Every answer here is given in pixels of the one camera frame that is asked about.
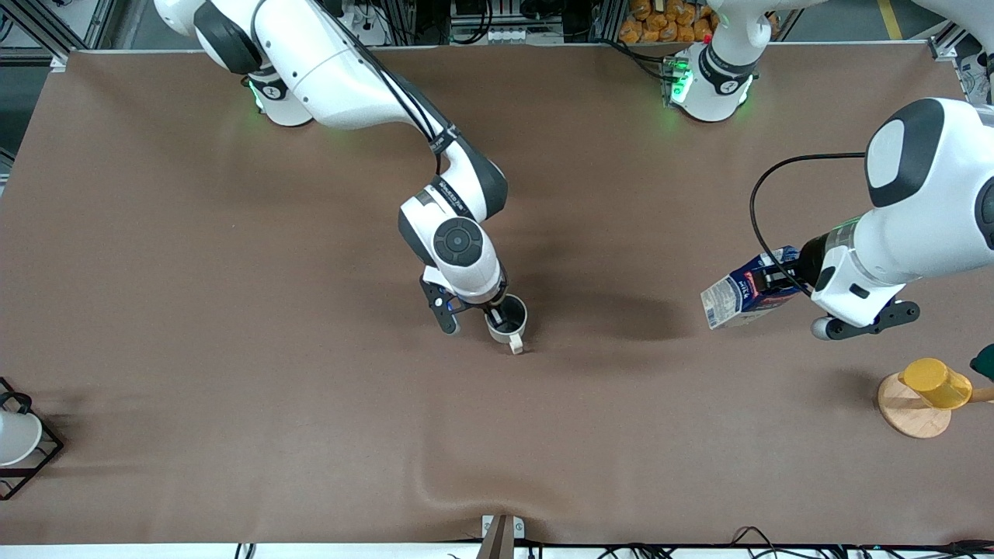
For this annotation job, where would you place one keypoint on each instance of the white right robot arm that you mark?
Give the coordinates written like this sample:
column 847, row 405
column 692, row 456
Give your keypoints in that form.
column 326, row 70

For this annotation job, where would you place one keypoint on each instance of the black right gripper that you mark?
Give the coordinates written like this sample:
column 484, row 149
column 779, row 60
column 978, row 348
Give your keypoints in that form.
column 498, row 312

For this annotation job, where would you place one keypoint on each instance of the blue white milk carton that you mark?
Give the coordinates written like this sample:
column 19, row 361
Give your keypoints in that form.
column 730, row 303

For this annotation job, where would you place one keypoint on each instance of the brown table cloth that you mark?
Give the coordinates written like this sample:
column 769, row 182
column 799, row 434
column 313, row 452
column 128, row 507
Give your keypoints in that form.
column 233, row 310

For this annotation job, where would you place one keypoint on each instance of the white ribbed mug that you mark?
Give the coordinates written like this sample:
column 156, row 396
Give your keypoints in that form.
column 497, row 333

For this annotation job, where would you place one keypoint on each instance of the yellow plastic cup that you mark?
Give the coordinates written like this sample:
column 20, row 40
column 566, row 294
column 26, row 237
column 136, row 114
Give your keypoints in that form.
column 936, row 384

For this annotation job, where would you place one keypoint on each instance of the wooden mug stand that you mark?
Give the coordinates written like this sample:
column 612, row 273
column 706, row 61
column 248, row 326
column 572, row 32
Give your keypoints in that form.
column 912, row 419

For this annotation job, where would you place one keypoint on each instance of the aluminium frame profile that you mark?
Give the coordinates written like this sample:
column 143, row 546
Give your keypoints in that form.
column 943, row 43
column 46, row 31

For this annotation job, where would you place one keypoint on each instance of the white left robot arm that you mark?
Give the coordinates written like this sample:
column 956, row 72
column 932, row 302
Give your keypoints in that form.
column 924, row 225

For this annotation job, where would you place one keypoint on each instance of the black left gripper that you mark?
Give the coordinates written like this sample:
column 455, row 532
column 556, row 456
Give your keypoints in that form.
column 809, row 263

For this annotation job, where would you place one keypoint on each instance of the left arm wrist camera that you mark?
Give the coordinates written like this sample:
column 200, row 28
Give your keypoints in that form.
column 862, row 326

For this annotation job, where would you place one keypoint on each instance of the dark green cup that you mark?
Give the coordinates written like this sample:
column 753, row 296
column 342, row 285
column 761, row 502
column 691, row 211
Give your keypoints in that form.
column 986, row 363

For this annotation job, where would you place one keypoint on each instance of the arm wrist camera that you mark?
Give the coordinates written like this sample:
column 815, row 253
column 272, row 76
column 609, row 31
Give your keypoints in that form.
column 443, row 307
column 862, row 326

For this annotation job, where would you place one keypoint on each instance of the box of orange items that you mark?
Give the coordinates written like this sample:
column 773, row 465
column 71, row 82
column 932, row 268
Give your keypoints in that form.
column 660, row 23

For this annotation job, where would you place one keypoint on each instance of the white power strip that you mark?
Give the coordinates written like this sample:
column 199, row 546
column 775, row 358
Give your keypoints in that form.
column 512, row 35

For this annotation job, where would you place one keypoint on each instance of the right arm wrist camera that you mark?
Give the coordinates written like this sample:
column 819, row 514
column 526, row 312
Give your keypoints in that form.
column 443, row 307

